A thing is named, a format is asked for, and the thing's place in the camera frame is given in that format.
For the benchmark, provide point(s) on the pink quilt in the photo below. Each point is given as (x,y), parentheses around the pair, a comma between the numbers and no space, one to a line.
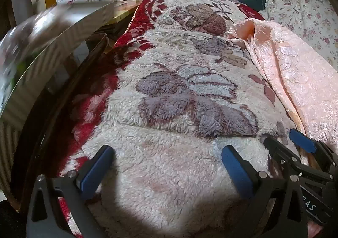
(290,69)

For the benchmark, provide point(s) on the floral bed sheet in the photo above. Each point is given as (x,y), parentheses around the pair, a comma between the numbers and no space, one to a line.
(303,16)

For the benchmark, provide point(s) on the long wooden cabinet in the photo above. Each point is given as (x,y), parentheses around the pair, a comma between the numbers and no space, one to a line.
(124,8)

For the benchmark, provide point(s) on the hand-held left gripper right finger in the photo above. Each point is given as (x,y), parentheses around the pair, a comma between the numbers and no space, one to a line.
(237,172)

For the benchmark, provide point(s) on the grey striped cardboard box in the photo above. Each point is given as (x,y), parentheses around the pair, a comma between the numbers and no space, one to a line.
(52,42)

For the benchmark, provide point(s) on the red floral fleece blanket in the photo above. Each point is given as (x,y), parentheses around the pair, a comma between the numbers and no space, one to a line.
(171,161)

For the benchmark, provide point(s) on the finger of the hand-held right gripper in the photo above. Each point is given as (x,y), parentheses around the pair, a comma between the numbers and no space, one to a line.
(302,140)
(280,153)

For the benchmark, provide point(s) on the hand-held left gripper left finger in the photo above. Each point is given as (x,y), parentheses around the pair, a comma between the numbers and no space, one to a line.
(95,170)

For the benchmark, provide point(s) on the grey refrigerator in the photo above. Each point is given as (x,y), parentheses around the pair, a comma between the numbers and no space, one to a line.
(22,8)

